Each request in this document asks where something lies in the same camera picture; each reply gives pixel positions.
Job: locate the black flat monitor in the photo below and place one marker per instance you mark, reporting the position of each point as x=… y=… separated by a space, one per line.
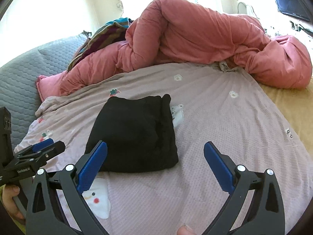
x=292 y=8

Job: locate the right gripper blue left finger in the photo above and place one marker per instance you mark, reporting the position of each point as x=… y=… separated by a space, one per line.
x=89 y=165

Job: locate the yellow bed sheet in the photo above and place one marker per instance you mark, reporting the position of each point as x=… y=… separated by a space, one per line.
x=296 y=106

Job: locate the beige strawberry bear blanket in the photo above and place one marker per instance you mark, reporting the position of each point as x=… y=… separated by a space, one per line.
x=227 y=108

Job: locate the grey quilted headboard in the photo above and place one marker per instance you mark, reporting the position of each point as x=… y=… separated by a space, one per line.
x=19 y=94

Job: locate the pink quilted comforter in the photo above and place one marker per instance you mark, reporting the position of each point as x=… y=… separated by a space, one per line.
x=178 y=31

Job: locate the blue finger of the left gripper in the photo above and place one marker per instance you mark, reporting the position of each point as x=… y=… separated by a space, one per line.
x=51 y=151
x=41 y=145

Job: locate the person's right hand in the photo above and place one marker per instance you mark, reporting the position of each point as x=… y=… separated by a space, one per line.
x=185 y=230

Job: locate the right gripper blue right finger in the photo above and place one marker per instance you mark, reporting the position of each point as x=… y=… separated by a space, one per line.
x=222 y=167

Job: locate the striped multicolour cloth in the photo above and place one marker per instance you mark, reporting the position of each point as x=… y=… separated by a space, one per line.
x=111 y=32

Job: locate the black sweater with orange cuffs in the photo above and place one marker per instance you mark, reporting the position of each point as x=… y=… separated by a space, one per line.
x=139 y=134

